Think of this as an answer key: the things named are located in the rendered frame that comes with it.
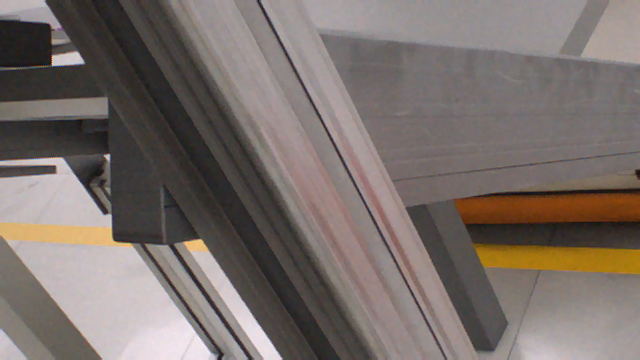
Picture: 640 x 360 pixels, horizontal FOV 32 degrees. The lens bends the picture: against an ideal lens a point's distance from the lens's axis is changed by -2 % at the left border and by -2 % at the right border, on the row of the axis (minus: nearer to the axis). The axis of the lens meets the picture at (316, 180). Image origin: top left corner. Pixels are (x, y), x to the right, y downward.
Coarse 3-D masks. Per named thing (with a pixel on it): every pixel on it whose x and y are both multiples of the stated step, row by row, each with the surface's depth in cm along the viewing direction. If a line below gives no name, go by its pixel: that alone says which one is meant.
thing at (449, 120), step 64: (384, 64) 40; (448, 64) 44; (512, 64) 49; (576, 64) 56; (384, 128) 40; (448, 128) 44; (512, 128) 49; (576, 128) 56; (128, 192) 31; (448, 192) 44
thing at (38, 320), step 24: (0, 240) 144; (0, 264) 144; (24, 264) 148; (0, 288) 144; (24, 288) 147; (0, 312) 147; (24, 312) 147; (48, 312) 151; (24, 336) 150; (48, 336) 151; (72, 336) 155
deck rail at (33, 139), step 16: (0, 128) 112; (16, 128) 114; (32, 128) 116; (48, 128) 118; (64, 128) 120; (0, 144) 112; (16, 144) 114; (32, 144) 116; (48, 144) 118; (64, 144) 120; (80, 144) 122; (96, 144) 124; (0, 160) 112
